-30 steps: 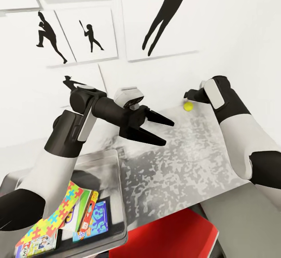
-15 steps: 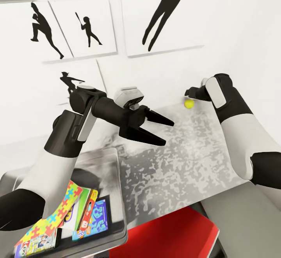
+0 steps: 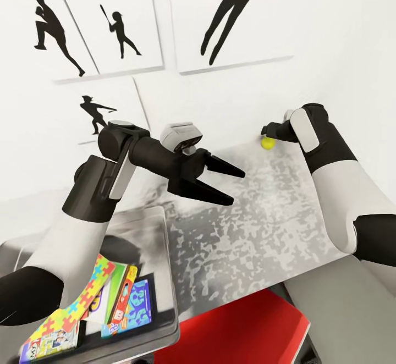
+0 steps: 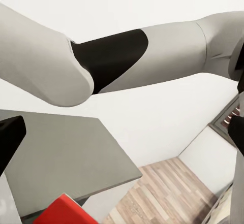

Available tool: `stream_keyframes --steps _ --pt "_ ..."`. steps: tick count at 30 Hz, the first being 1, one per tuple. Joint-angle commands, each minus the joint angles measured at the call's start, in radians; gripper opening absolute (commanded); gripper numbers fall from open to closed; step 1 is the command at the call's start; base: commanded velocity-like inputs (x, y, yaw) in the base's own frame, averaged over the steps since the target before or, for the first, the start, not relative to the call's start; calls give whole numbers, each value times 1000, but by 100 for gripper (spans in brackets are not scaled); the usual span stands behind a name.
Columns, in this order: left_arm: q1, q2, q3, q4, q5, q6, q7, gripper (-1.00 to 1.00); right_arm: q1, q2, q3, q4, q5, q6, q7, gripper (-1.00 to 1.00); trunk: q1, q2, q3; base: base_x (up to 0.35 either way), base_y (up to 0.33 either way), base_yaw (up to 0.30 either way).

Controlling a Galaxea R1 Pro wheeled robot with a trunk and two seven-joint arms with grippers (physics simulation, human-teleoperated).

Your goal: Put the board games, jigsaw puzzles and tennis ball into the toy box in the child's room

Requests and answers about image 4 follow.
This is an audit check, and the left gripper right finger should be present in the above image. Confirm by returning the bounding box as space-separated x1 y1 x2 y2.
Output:
228 115 244 157

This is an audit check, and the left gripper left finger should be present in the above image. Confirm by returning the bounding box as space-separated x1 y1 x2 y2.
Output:
0 115 26 176

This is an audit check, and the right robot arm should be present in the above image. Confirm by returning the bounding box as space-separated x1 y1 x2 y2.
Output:
0 3 244 108

